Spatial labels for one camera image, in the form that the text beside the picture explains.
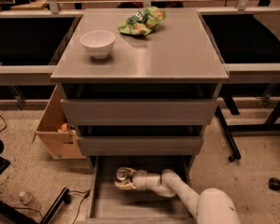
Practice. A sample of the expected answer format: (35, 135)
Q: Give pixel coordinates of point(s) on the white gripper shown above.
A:
(140, 180)

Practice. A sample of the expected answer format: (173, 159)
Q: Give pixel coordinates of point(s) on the green soda can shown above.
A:
(123, 175)

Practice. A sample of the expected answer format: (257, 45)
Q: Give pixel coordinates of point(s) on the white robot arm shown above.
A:
(212, 206)

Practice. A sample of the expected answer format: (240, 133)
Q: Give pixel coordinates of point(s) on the grey bottom drawer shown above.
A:
(110, 205)

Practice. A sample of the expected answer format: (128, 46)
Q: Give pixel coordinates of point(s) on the grey drawer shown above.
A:
(115, 112)
(110, 205)
(140, 146)

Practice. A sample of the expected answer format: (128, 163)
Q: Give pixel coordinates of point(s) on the grey middle drawer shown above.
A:
(140, 146)

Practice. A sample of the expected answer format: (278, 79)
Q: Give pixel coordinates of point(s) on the grey top drawer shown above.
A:
(115, 112)

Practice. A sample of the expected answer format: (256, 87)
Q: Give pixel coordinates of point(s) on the grey drawer cabinet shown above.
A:
(177, 62)

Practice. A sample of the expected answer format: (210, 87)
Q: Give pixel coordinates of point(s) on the cardboard box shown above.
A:
(52, 131)

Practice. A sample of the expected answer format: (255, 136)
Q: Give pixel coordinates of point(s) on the clear plastic bottle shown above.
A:
(29, 200)

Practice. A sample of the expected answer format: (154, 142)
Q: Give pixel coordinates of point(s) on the white ceramic bowl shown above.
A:
(98, 43)

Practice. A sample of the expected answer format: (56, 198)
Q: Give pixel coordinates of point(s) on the black caster wheel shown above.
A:
(274, 183)

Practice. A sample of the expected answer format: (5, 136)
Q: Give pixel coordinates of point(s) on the green chip bag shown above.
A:
(142, 22)

